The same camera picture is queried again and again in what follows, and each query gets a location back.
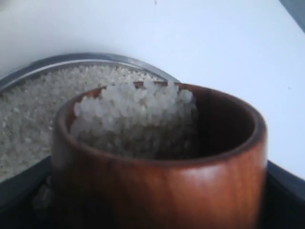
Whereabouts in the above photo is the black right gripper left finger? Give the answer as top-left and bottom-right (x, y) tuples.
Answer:
(0, 157), (51, 229)

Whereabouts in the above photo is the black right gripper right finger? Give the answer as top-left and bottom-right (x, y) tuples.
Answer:
(263, 161), (305, 229)

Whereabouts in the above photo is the brown wooden cup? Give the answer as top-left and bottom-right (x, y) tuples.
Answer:
(51, 83), (268, 229)

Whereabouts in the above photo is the rice heap on plate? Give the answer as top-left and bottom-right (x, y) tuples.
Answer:
(0, 65), (160, 181)

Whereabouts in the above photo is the rice inside wooden cup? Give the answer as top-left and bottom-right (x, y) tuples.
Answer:
(70, 81), (198, 159)

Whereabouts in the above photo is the round steel plate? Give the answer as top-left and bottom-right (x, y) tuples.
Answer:
(0, 53), (179, 197)

